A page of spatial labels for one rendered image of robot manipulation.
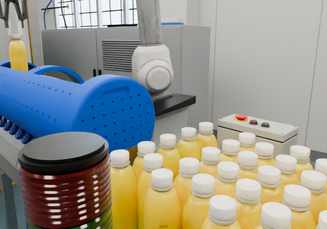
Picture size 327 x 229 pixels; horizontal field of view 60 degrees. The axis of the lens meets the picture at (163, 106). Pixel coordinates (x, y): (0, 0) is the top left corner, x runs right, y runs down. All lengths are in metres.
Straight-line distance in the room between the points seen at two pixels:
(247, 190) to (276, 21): 3.03
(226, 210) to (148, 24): 0.94
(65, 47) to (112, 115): 2.85
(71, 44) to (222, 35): 1.80
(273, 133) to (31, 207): 0.65
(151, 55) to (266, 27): 2.39
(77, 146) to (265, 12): 3.32
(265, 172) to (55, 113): 0.55
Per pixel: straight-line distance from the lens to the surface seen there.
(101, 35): 3.09
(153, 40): 1.23
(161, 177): 0.50
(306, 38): 3.35
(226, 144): 0.66
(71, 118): 0.74
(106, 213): 0.23
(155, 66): 1.17
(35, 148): 0.22
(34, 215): 0.22
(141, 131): 0.87
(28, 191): 0.22
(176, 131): 1.51
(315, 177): 0.56
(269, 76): 3.46
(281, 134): 0.78
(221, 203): 0.44
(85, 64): 3.33
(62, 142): 0.23
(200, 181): 0.49
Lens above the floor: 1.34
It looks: 14 degrees down
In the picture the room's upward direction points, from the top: straight up
